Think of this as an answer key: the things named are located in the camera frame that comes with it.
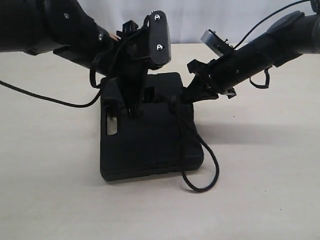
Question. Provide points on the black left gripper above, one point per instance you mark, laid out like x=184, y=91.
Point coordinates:
x=127, y=66

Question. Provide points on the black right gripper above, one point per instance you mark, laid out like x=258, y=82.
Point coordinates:
x=205, y=84

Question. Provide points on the black plastic carry case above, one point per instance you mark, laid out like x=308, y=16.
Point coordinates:
x=132, y=148

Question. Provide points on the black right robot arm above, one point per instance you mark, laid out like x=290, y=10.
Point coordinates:
x=290, y=37

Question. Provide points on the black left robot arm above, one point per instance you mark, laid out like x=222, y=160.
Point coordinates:
x=63, y=28

